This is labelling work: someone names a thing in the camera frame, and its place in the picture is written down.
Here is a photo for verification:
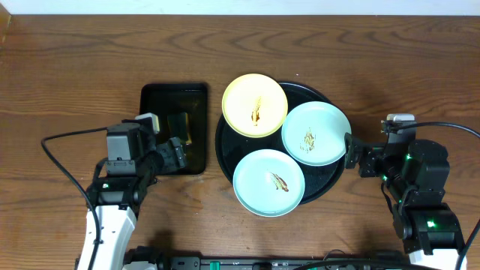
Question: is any yellow green sponge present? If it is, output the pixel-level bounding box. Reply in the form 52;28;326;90
167;112;192;145

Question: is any mint green plate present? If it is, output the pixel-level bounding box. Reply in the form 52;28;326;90
281;101;352;167

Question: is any light blue plate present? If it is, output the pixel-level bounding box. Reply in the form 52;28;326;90
232;149;305;218

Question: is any yellow plate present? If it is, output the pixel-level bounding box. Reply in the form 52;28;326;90
222;73;288;138

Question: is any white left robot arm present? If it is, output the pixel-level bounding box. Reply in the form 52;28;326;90
77;121;187;269

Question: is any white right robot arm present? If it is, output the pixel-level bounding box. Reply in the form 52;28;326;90
345;130;466;269

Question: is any round black tray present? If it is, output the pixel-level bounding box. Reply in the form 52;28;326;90
214;82;344;204

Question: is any rectangular black tray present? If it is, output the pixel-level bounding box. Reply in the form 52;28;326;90
139;82;208;175

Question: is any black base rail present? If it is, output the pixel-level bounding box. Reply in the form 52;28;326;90
123;245;413;270

